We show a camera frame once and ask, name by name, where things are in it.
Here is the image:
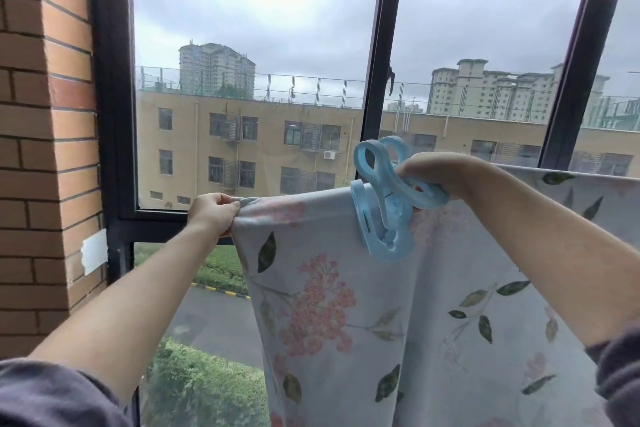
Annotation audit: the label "long beige building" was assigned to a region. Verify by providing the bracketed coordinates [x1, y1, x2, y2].
[135, 90, 640, 212]

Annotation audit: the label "person's left hand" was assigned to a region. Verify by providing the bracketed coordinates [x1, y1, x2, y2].
[185, 193, 242, 242]

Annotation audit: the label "black metal window frame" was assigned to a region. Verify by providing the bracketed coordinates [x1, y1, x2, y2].
[87, 0, 636, 427]

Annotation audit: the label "person's dark sleeve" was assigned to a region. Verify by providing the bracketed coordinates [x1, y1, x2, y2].
[585, 324, 640, 427]
[0, 359, 133, 427]

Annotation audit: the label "white tall apartment buildings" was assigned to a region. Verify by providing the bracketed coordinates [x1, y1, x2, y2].
[427, 59, 611, 125]

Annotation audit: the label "person's dark left sleeve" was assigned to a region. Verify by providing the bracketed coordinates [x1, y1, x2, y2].
[0, 359, 133, 427]

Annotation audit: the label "person's left forearm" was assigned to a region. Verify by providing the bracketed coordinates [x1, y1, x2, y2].
[27, 221, 226, 402]

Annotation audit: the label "rooftop wire fence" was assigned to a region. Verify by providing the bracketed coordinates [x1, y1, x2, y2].
[137, 66, 640, 131]

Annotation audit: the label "person's dark right sleeve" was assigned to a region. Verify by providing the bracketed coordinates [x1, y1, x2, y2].
[585, 324, 640, 427]

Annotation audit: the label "grey tall apartment block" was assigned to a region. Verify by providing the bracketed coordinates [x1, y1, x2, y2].
[179, 43, 257, 101]

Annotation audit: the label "white paper sheet on wall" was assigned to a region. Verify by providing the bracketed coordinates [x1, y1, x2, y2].
[81, 229, 109, 276]

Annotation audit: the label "person's right hand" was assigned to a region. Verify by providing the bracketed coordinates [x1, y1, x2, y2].
[395, 151, 481, 202]

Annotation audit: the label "floral light blue bedsheet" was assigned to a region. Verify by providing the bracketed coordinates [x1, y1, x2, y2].
[231, 163, 640, 427]

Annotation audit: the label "person's right forearm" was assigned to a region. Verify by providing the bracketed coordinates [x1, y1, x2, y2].
[459, 161, 640, 348]

